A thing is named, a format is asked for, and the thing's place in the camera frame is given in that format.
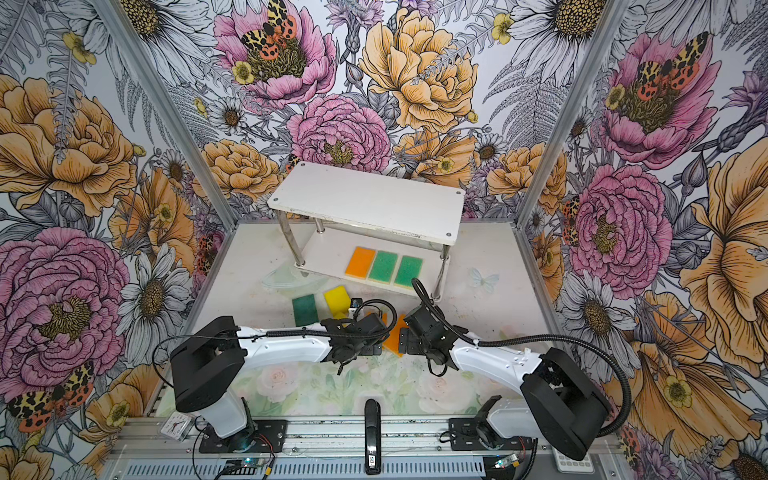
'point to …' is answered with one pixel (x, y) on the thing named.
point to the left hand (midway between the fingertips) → (359, 345)
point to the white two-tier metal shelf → (380, 230)
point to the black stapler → (372, 437)
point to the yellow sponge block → (339, 302)
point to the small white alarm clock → (178, 424)
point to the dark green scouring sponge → (305, 311)
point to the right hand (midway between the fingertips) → (417, 349)
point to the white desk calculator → (567, 464)
